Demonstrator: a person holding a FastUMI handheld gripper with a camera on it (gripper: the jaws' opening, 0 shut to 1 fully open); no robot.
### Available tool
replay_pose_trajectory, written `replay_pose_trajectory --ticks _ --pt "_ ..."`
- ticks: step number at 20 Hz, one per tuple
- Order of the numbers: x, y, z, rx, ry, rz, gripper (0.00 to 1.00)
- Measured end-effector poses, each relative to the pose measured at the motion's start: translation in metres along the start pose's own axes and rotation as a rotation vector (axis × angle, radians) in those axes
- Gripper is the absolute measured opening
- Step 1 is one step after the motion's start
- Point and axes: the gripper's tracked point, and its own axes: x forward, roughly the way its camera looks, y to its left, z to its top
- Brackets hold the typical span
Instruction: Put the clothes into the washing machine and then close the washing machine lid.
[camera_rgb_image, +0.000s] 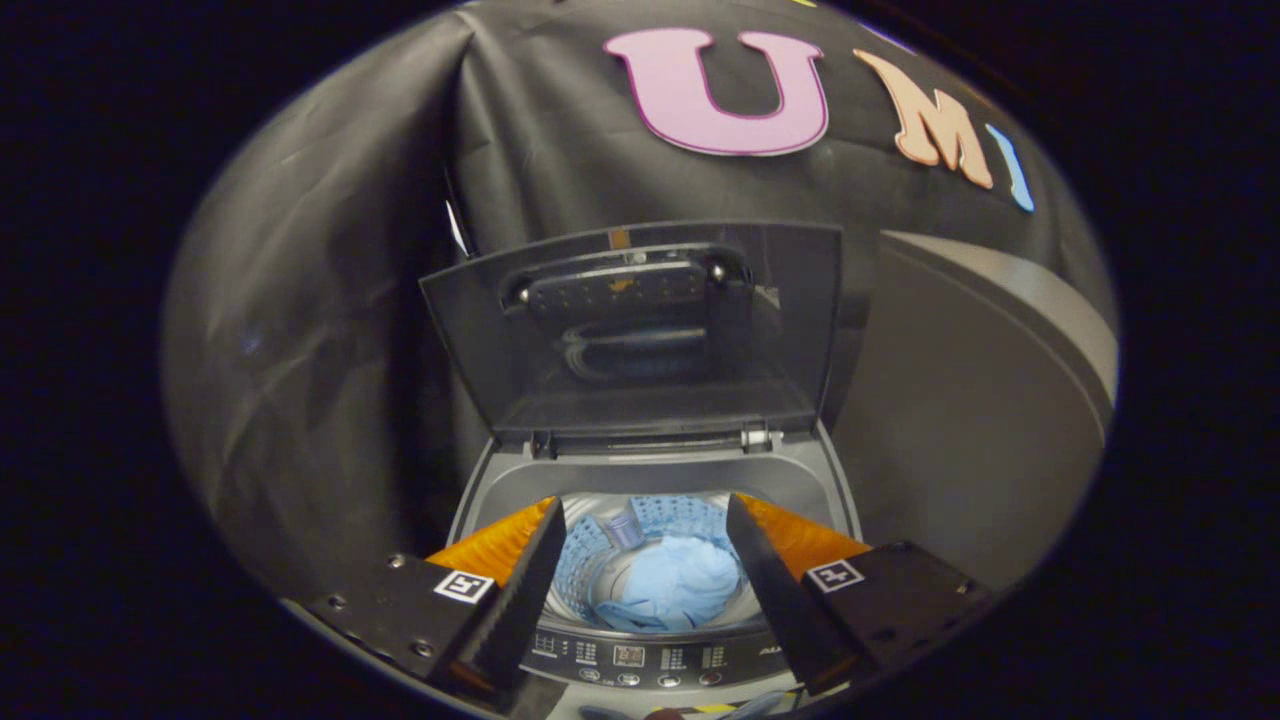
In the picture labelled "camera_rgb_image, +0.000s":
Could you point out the light blue shirt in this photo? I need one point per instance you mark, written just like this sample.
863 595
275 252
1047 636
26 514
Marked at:
670 590

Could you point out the black backdrop cloth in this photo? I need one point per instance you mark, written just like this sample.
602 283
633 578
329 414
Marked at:
330 300

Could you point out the dark washing machine lid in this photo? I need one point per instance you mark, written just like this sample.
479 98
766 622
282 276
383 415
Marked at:
640 370

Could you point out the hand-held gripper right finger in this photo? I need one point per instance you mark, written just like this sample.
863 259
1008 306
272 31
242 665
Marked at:
775 600

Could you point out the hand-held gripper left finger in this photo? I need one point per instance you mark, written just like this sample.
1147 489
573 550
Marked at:
515 610

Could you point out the grey top-load washing machine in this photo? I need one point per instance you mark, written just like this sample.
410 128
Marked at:
650 470

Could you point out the beige cabinet with dark top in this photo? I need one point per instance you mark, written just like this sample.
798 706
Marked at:
960 420

